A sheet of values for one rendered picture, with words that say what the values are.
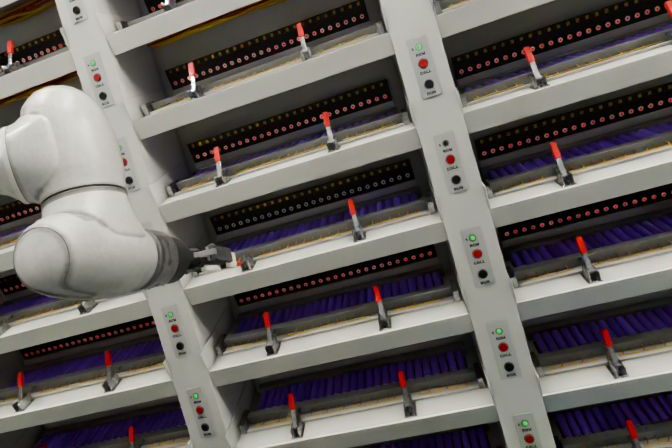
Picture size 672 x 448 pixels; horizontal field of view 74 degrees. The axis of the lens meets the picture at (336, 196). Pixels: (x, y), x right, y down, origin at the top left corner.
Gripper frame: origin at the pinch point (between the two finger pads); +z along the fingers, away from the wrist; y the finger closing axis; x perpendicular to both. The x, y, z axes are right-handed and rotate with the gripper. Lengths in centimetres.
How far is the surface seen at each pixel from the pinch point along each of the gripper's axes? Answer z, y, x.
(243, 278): 13.4, -1.6, -3.2
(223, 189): 8.2, 0.0, 16.5
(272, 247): 18.3, 4.8, 2.5
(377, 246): 13.6, 29.6, -3.8
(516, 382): 22, 49, -37
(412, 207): 18.7, 38.7, 3.0
